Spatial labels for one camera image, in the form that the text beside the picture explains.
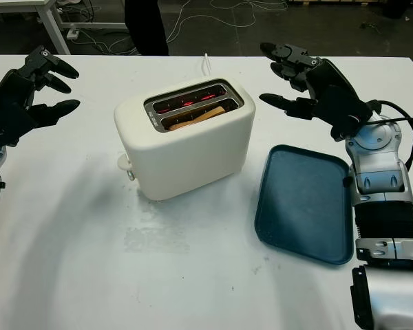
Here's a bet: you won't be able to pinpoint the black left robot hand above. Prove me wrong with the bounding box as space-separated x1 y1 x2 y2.
0 45 81 129

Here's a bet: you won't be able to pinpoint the person in black trousers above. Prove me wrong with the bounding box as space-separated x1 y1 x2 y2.
125 0 169 56

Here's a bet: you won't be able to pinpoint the white floor cable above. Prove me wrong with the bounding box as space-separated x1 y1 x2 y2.
165 0 259 44

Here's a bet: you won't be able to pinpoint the thin grey floor cables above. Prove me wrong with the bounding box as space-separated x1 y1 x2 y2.
77 29 140 56

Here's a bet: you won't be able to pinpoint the white toaster power cord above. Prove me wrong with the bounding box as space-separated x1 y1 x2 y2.
200 53 213 79

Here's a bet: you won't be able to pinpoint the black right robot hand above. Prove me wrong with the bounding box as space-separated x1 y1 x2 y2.
259 42 373 127

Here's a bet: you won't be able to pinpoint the white metal table frame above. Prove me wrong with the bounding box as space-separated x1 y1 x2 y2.
0 0 128 56

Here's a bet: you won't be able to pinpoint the toast slice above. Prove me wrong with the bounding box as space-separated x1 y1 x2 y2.
169 105 226 131

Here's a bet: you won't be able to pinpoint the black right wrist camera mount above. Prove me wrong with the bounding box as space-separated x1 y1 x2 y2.
330 118 361 142

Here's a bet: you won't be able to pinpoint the dark blue plastic tray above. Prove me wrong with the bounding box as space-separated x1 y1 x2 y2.
253 144 354 266

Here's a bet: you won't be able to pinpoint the black floor object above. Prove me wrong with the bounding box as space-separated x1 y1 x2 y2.
381 0 405 20

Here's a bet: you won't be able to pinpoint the cream two-slot toaster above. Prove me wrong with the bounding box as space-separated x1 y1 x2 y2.
113 77 256 202

